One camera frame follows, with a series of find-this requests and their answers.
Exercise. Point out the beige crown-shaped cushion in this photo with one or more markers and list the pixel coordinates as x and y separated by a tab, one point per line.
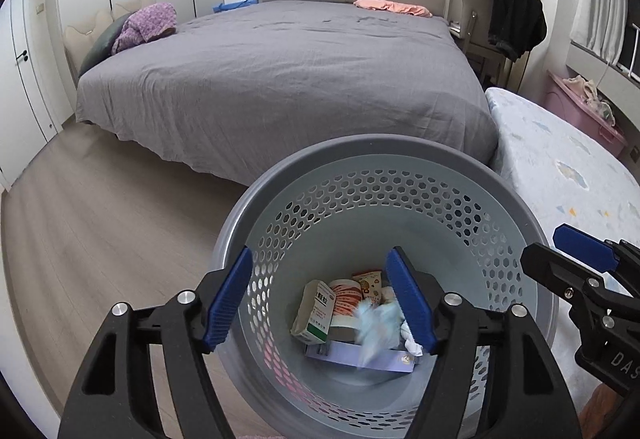
80	36

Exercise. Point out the pink plastic storage box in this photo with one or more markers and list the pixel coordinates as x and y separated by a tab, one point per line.
570	114

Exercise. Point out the light blue wet wipes packet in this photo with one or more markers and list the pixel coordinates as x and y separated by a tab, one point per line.
375	329

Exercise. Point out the white and green medicine box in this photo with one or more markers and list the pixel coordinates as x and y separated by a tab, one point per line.
312	314

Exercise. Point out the purple cartoon carton box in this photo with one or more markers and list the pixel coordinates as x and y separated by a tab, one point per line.
340	354

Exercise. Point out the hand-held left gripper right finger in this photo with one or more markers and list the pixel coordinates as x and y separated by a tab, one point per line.
410	299

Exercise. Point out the grey perforated plastic basket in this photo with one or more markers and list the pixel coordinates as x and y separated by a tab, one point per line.
350	199

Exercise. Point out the black jacket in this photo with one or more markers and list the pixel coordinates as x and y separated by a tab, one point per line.
515	19

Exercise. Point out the bed with grey sheet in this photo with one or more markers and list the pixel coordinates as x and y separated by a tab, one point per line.
275	84

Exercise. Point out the bedside table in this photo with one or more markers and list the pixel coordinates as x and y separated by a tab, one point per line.
467	54

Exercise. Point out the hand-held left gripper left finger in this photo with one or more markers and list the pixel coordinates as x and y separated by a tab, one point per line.
227	299

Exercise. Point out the light blue printed blanket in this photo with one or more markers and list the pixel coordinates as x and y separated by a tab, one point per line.
550	159

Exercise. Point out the purple knit garment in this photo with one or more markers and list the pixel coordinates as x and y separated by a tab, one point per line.
145	26

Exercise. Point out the white door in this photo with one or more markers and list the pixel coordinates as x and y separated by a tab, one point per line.
30	79

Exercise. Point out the twisted white tissue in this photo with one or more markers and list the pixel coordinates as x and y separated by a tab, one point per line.
410	341

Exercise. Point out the pink cloth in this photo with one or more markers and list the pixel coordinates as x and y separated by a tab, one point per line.
395	8

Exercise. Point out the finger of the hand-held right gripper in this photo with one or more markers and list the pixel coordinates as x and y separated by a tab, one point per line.
582	244
550	266

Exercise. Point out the orange patterned paper cup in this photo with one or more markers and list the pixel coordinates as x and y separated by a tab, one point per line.
345	299

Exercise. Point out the white metal rail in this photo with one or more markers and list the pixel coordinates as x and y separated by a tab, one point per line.
631	49

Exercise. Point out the pile of pale clothes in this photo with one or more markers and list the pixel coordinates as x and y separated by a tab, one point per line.
585	91

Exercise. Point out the blue cloth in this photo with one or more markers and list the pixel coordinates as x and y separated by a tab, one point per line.
235	5

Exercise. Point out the person's right forearm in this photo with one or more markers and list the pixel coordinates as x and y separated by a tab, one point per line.
615	414

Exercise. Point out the dark grey cushion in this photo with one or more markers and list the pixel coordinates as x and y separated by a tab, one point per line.
102	44

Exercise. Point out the beige printed snack bag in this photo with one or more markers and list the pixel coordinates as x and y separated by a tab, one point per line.
367	286

